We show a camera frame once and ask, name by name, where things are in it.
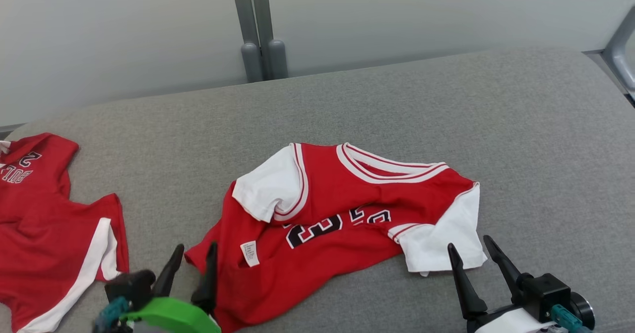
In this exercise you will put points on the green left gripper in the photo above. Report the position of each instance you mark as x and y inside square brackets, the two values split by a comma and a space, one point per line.
[168, 315]

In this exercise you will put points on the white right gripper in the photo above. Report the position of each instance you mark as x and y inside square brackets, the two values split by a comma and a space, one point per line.
[511, 323]

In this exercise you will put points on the red shorts with white stripe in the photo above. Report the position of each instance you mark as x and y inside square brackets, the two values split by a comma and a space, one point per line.
[39, 233]

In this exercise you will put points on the red white basketball jersey shirt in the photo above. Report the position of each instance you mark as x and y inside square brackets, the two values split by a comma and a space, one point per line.
[327, 184]

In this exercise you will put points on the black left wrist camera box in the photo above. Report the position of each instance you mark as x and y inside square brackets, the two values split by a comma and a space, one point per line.
[129, 286]

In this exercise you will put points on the grey partition post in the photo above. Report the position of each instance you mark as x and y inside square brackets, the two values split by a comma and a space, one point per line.
[273, 40]
[248, 35]

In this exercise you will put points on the grey metal partition foot bracket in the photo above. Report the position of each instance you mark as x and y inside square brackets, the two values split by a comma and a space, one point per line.
[620, 45]

